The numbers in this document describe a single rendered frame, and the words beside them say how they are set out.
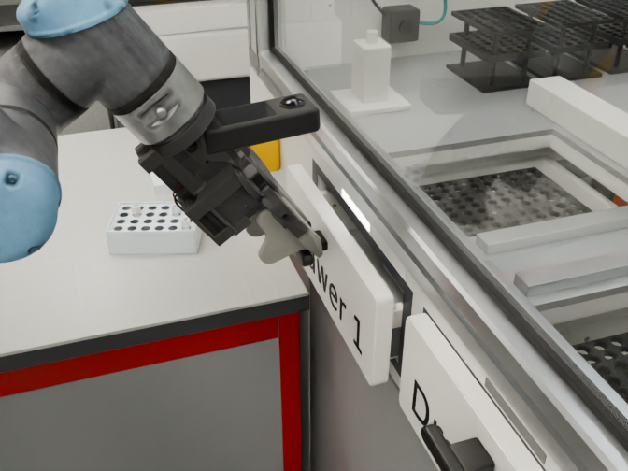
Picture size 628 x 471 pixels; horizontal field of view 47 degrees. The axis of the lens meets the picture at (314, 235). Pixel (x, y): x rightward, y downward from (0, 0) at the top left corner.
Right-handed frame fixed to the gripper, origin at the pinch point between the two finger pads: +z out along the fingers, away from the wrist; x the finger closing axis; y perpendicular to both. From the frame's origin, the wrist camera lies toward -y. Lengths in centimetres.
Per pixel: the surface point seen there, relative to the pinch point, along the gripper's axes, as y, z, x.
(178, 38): 2, 1, -80
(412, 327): -3.0, 0.8, 18.4
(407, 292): -4.4, 1.8, 13.7
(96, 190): 27, 0, -47
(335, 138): -8.2, -3.6, -6.8
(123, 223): 22.1, -1.1, -29.1
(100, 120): 67, 65, -264
